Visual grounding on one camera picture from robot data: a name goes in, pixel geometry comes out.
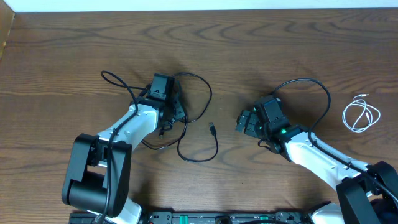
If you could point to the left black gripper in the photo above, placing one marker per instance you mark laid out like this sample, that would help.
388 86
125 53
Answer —
178 104

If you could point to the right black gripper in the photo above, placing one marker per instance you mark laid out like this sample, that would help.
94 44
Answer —
250 128

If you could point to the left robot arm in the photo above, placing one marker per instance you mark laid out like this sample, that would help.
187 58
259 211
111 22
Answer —
98 173

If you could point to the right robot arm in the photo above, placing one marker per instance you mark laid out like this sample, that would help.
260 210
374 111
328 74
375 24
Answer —
367 193

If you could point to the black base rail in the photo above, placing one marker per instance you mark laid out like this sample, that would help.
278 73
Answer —
170 217

